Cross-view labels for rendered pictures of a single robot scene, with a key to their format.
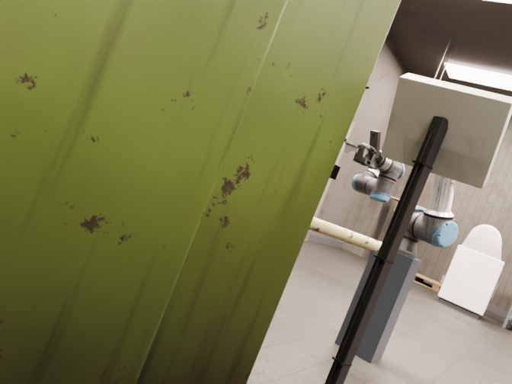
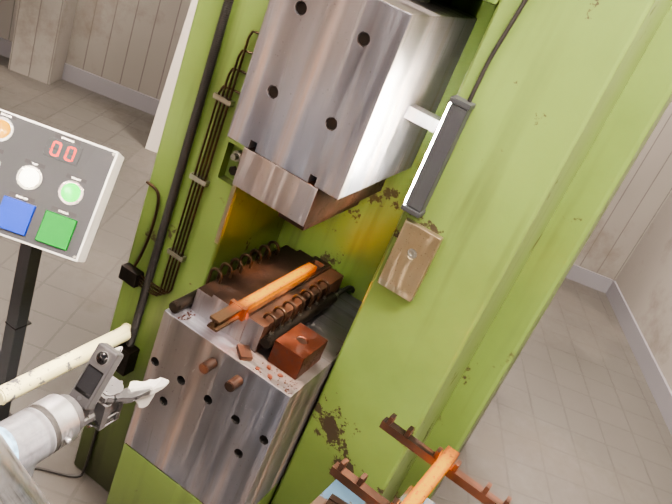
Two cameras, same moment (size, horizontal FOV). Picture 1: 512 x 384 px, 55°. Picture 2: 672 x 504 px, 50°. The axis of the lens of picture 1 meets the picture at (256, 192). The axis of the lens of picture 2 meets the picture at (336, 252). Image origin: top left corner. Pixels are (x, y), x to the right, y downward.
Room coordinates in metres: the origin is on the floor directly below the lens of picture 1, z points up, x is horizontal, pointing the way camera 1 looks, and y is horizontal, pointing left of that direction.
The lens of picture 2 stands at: (3.22, -0.73, 1.93)
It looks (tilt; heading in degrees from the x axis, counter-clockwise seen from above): 26 degrees down; 146
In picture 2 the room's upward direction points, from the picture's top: 23 degrees clockwise
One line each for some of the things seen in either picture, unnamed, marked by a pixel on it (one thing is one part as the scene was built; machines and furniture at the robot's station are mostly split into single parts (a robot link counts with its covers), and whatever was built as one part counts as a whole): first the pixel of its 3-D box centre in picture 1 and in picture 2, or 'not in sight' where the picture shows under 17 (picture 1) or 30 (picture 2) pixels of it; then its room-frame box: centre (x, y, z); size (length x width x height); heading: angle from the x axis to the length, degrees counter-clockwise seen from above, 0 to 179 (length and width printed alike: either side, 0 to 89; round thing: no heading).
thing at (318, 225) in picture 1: (342, 234); (69, 361); (1.71, -0.34, 0.62); 0.44 x 0.05 x 0.05; 127
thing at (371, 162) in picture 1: (369, 156); (88, 404); (2.23, -0.42, 0.97); 0.12 x 0.08 x 0.09; 127
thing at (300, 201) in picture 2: not in sight; (319, 170); (1.80, 0.11, 1.32); 0.42 x 0.20 x 0.10; 127
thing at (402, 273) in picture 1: (378, 301); not in sight; (2.72, -0.86, 0.30); 0.22 x 0.22 x 0.60; 59
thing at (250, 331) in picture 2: not in sight; (273, 290); (1.80, 0.11, 0.96); 0.42 x 0.20 x 0.09; 127
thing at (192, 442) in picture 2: not in sight; (261, 375); (1.84, 0.15, 0.69); 0.56 x 0.38 x 0.45; 127
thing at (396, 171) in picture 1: (391, 167); (11, 448); (2.33, -0.55, 0.98); 0.12 x 0.09 x 0.10; 127
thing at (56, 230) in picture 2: not in sight; (56, 230); (1.69, -0.43, 1.01); 0.07 x 0.05 x 0.07; 62
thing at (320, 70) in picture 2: not in sight; (371, 83); (1.84, 0.13, 1.56); 0.42 x 0.39 x 0.40; 127
